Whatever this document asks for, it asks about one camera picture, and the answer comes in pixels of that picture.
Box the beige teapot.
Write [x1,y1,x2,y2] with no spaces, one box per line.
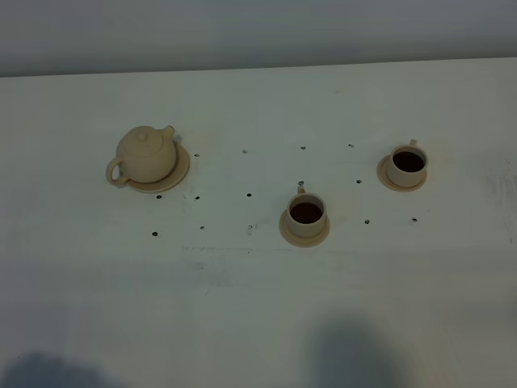
[106,125,177,186]

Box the beige teapot saucer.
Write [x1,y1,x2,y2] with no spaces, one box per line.
[123,141,190,194]

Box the near beige cup saucer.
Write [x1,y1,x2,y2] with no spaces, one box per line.
[279,210,330,247]

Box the beige cup saucer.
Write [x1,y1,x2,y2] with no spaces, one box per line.
[279,210,330,247]
[376,155,427,192]

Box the near beige teacup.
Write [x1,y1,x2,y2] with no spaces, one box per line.
[287,182,327,224]

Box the beige teacup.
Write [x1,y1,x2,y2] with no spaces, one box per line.
[390,139,428,172]
[287,182,327,224]

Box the far beige cup saucer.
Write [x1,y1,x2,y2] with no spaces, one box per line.
[376,155,427,192]

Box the far beige teacup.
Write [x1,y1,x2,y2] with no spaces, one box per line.
[390,139,428,172]

